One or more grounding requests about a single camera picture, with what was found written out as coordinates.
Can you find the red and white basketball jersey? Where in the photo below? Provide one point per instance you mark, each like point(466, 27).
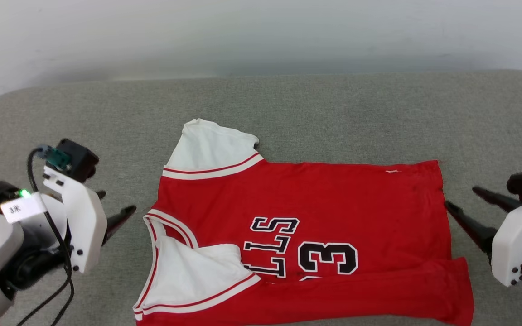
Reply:
point(333, 203)

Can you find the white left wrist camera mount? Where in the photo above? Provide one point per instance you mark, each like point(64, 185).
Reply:
point(84, 226)

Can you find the white paper label tag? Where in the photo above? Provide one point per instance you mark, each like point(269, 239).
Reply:
point(21, 208)

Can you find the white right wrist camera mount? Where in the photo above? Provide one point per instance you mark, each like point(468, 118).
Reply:
point(512, 244)

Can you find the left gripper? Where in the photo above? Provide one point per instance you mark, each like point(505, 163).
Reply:
point(39, 267)

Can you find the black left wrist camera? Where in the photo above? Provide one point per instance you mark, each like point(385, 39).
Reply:
point(77, 158)

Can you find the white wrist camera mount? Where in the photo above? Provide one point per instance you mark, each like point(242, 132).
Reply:
point(84, 226)
point(512, 244)

